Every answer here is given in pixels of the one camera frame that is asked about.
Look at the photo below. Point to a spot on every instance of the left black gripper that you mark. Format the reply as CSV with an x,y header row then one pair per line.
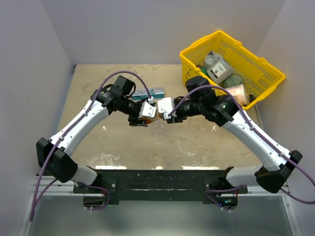
x,y
134,120

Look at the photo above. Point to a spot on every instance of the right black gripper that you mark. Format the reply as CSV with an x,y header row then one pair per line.
x,y
176,118

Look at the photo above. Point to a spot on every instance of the orange bottle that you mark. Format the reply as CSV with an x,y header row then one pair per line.
x,y
150,120

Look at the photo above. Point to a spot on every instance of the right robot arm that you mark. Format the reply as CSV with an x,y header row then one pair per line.
x,y
277,162

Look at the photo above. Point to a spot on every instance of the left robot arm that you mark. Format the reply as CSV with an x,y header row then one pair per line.
x,y
54,155

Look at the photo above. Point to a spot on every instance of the teal toothpaste box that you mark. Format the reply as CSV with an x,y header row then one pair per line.
x,y
156,93

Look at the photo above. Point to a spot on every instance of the green item in basket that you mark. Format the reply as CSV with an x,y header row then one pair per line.
x,y
203,70

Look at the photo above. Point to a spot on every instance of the grey pouch with label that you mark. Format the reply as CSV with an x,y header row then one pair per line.
x,y
217,68

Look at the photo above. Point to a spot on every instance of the pink cup package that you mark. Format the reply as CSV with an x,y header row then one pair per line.
x,y
240,94

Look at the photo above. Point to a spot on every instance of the green round netted item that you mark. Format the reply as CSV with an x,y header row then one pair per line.
x,y
233,80

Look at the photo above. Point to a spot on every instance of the small black item in basket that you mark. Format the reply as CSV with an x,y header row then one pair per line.
x,y
252,98

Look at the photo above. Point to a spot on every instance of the yellow plastic basket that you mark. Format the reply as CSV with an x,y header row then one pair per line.
x,y
261,78

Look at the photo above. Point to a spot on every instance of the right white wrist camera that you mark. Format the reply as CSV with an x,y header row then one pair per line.
x,y
165,106

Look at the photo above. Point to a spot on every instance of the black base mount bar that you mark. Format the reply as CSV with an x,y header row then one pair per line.
x,y
204,186

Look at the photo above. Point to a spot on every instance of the aluminium rail frame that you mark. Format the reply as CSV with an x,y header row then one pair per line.
x,y
162,212

